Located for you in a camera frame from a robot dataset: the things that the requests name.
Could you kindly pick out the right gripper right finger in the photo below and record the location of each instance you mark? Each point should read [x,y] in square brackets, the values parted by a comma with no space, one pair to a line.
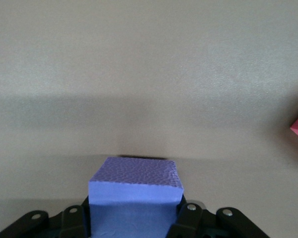
[190,215]

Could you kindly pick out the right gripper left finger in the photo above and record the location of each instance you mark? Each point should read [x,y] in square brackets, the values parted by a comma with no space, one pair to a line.
[74,218]

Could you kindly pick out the purple foam cube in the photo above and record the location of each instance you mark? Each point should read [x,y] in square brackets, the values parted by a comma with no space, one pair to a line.
[134,193]

